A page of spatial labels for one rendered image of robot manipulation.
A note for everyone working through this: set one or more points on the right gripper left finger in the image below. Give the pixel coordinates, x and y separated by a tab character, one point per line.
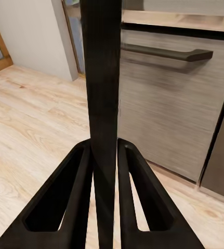
57	216

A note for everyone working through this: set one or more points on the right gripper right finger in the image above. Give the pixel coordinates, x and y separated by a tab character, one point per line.
168	228

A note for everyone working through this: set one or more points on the dishwasher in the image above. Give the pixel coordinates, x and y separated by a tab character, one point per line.
171	94

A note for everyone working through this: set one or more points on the poster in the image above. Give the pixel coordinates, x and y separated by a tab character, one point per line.
101	33

